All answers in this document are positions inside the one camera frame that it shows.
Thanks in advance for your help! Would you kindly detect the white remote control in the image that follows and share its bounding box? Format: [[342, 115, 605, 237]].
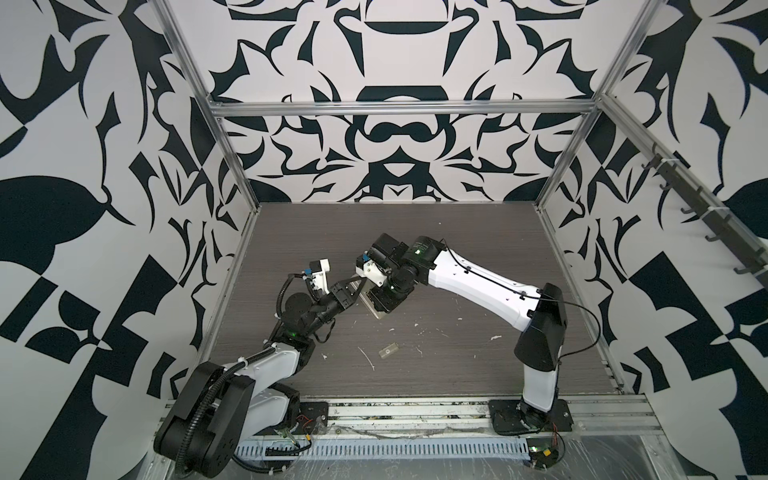
[[359, 283, 387, 320]]

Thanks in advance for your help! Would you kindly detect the remote battery cover beige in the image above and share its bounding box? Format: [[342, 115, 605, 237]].
[[378, 343, 399, 360]]

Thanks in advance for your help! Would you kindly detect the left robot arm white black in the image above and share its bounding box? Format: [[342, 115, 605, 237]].
[[153, 271, 367, 479]]

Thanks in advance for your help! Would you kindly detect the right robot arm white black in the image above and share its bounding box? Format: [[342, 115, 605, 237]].
[[356, 234, 568, 422]]

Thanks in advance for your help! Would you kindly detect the small circuit board right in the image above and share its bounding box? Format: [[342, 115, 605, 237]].
[[524, 438, 566, 471]]

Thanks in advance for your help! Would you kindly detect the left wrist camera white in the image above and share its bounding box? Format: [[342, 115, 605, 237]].
[[303, 259, 331, 300]]

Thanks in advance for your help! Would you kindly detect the black corrugated left cable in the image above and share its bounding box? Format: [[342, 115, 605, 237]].
[[173, 362, 241, 480]]

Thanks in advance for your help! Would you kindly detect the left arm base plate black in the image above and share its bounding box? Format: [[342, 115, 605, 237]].
[[261, 401, 330, 434]]

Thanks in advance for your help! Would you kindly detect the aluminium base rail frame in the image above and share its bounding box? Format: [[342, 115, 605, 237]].
[[230, 394, 664, 447]]

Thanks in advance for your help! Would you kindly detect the white slotted cable duct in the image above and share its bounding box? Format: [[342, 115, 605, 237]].
[[236, 438, 530, 461]]

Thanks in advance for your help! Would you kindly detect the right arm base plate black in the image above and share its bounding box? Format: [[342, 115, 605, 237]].
[[488, 398, 574, 436]]

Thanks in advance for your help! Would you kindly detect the horizontal aluminium frame bar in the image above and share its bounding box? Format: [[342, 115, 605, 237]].
[[209, 99, 596, 118]]

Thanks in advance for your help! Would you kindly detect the grey wall hook rack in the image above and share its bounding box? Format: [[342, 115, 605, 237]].
[[642, 146, 767, 289]]

